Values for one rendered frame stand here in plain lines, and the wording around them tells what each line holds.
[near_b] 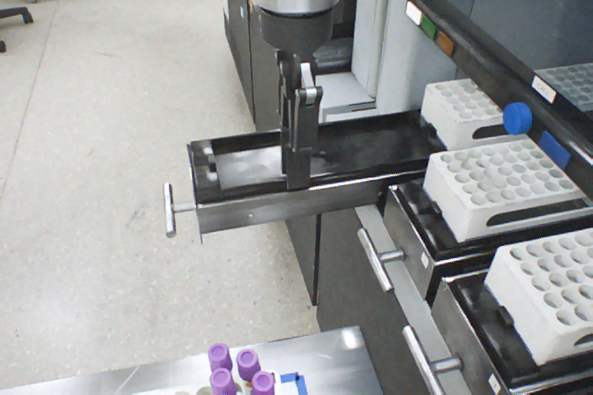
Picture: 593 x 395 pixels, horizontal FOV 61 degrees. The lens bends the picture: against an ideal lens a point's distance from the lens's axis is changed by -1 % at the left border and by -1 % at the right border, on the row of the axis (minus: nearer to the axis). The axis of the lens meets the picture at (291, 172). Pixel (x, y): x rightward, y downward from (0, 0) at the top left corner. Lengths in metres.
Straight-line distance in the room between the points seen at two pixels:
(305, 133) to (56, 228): 1.42
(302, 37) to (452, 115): 0.28
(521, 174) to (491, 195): 0.05
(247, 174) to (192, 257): 0.99
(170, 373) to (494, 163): 0.44
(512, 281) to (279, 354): 0.23
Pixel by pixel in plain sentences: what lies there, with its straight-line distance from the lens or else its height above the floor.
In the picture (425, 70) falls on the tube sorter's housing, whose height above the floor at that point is 0.87.
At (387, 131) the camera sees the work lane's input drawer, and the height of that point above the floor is 0.80.
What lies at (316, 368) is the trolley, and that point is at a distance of 0.48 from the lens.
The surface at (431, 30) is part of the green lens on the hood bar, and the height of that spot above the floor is 0.98.
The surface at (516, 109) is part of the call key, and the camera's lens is 0.50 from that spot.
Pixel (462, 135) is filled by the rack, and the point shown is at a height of 0.84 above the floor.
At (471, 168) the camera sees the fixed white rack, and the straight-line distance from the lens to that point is 0.64.
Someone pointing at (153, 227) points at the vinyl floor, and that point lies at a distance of 1.77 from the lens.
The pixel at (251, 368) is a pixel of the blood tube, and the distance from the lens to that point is 0.35.
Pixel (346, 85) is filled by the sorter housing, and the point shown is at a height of 0.73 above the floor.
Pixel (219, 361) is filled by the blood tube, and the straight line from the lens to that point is 0.36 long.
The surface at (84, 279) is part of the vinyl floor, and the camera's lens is 1.69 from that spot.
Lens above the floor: 1.25
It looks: 41 degrees down
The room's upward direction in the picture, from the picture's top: straight up
